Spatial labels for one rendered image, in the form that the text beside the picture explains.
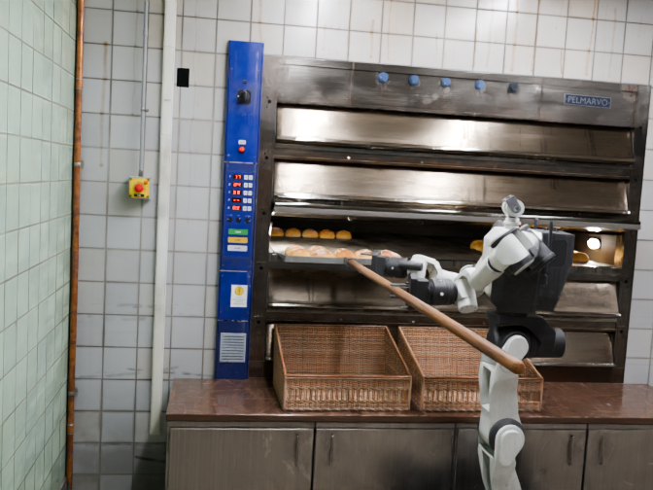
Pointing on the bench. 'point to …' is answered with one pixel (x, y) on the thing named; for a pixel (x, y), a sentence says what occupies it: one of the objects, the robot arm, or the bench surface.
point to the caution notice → (238, 296)
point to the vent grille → (232, 347)
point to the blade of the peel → (320, 259)
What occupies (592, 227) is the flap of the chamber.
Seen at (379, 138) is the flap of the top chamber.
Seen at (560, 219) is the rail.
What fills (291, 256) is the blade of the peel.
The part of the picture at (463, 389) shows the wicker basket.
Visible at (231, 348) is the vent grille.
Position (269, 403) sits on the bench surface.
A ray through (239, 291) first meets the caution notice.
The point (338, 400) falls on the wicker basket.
